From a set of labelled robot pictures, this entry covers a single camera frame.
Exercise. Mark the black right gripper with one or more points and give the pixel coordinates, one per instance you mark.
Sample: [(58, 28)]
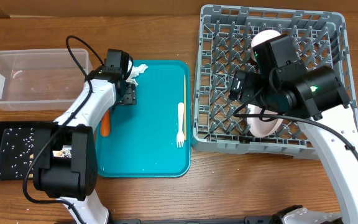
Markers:
[(248, 81)]

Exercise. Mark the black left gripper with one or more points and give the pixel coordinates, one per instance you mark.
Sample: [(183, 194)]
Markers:
[(130, 96)]

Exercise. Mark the white paper napkin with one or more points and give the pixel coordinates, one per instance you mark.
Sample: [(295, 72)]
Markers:
[(135, 72)]

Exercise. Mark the orange carrot piece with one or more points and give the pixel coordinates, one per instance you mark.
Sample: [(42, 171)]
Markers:
[(105, 126)]

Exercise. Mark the large white plate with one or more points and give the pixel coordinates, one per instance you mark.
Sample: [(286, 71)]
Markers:
[(260, 128)]

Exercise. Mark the pink bowl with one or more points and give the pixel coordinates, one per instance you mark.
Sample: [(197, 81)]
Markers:
[(262, 37)]

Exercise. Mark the wooden chopstick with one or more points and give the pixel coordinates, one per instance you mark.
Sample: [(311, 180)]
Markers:
[(185, 105)]

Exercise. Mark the white plastic fork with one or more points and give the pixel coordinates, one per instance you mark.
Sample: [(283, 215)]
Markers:
[(180, 133)]

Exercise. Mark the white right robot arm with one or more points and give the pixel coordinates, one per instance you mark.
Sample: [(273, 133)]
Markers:
[(318, 102)]

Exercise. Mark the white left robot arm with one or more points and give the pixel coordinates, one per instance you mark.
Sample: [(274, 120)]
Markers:
[(65, 165)]

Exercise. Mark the grey dishwasher rack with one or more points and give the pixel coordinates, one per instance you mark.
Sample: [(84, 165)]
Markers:
[(225, 34)]

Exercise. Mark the black food waste tray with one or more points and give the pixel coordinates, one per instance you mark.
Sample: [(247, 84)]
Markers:
[(20, 141)]

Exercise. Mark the teal plastic tray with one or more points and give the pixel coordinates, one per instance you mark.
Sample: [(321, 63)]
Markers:
[(143, 138)]

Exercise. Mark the clear plastic bin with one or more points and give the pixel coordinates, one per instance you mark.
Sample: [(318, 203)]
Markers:
[(38, 79)]

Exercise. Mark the rice and peanut scraps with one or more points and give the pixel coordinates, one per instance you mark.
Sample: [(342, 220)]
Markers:
[(64, 152)]

